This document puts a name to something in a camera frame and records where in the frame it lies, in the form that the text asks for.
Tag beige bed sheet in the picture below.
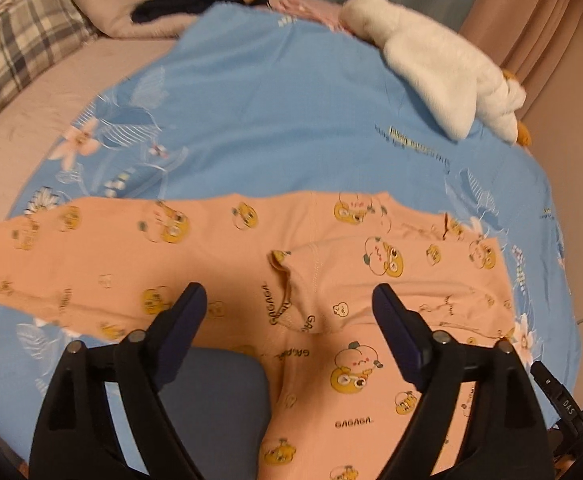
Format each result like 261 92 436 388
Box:
0 35 182 221

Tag pink floral cloth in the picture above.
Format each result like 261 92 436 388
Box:
266 0 357 36

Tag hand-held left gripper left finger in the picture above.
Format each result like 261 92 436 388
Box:
29 282 208 480

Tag blue floral blanket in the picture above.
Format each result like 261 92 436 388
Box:
0 2 572 466

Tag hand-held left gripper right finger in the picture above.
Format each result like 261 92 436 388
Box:
373 282 557 480

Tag beige pillow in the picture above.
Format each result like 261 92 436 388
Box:
72 0 192 38

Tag white plush goose toy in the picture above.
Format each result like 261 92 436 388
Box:
341 0 532 147

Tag pink curtain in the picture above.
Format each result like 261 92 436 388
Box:
459 0 583 111

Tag grey plaid blanket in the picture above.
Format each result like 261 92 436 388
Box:
0 0 100 116

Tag grey-blue cloth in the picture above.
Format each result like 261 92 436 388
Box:
164 345 272 480

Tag peach cartoon print pants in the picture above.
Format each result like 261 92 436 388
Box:
0 190 517 480

